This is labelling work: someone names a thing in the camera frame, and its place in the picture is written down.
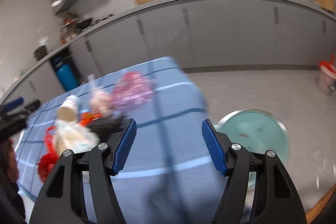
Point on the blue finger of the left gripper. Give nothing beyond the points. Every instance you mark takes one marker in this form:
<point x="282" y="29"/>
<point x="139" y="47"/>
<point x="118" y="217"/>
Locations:
<point x="9" y="106"/>

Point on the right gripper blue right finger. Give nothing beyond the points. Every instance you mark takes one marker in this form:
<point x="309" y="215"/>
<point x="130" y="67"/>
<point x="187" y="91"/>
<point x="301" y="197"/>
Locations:
<point x="218" y="145"/>

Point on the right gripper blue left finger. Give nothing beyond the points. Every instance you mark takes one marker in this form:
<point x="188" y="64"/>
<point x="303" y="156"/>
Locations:
<point x="120" y="144"/>

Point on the black white striped cloth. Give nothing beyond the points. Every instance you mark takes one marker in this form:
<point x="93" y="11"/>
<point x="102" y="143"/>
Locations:
<point x="106" y="126"/>

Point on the white printed plastic bag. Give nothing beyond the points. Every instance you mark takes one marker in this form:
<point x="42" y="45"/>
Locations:
<point x="73" y="136"/>

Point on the green trash bin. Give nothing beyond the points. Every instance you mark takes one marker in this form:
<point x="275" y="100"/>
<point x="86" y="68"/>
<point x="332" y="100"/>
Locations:
<point x="257" y="131"/>

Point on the grey kitchen cabinets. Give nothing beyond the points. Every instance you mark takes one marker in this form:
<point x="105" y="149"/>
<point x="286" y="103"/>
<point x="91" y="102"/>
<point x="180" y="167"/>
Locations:
<point x="205" y="35"/>

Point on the person's left hand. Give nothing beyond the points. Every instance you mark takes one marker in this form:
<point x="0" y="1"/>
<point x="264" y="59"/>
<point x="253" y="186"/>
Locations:
<point x="8" y="161"/>

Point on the white paper cup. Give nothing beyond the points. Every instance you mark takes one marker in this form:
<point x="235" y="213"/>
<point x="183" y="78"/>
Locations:
<point x="69" y="109"/>

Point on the orange snack wrapper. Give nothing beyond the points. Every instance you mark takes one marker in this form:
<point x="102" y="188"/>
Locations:
<point x="87" y="118"/>

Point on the blue checkered tablecloth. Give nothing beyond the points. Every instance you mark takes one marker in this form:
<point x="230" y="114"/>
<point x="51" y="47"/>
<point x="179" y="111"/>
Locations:
<point x="169" y="176"/>

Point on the clear pinkish plastic bag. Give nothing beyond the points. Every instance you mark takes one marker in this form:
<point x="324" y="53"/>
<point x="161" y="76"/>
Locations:
<point x="99" y="99"/>

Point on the dark pot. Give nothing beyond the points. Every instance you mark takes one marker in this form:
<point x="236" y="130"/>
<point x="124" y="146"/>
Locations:
<point x="40" y="52"/>

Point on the red mesh bag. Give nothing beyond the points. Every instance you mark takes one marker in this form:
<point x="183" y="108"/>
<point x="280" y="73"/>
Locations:
<point x="47" y="161"/>

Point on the blue gas cylinder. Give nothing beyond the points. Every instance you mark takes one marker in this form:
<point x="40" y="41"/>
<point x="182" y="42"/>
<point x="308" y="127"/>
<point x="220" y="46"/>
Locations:
<point x="64" y="73"/>

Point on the pink plastic wrapper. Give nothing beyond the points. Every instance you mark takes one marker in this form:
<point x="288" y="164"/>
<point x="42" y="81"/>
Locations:
<point x="132" y="90"/>

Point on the spice bottles rack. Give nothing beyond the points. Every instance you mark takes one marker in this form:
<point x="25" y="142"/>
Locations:
<point x="68" y="27"/>

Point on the black wok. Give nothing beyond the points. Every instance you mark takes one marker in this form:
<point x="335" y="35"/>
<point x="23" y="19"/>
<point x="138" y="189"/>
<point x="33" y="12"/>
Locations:
<point x="84" y="23"/>

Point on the red white bucket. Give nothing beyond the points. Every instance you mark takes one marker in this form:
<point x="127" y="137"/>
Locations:
<point x="326" y="76"/>

